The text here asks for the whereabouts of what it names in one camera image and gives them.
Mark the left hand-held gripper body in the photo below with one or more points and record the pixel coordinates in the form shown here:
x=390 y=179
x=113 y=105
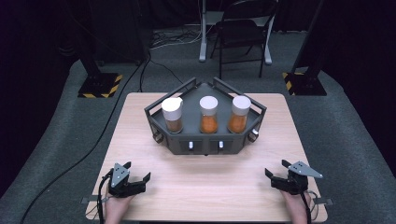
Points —
x=120 y=184

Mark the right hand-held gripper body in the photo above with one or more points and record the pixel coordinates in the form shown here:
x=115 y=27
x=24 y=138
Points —
x=294 y=182

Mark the orange spice jar white lid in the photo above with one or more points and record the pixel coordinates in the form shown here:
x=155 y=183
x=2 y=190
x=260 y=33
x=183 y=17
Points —
x=239 y=115
x=209 y=115

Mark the white-lidded spice jar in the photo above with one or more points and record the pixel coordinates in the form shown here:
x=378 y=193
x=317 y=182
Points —
x=172 y=115

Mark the dark grey corner shelf rack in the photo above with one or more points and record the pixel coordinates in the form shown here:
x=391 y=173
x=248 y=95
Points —
x=190 y=124

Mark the person's left hand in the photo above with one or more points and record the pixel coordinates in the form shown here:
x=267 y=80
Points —
x=118 y=208

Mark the person's right hand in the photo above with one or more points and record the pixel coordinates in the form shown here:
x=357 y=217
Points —
x=294 y=207

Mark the black stand with striped base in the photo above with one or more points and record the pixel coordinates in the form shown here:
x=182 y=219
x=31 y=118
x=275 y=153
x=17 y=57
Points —
x=99 y=85
x=306 y=84

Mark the dark cabinet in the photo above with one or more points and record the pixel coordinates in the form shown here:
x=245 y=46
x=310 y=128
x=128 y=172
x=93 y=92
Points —
x=124 y=31

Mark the black folding chair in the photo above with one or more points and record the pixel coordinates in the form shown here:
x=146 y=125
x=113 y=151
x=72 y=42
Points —
x=241 y=34

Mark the grey table bracket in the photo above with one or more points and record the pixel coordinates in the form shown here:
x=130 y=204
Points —
x=88 y=200
x=323 y=201

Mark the white desk frame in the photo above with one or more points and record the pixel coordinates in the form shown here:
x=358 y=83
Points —
x=203 y=46

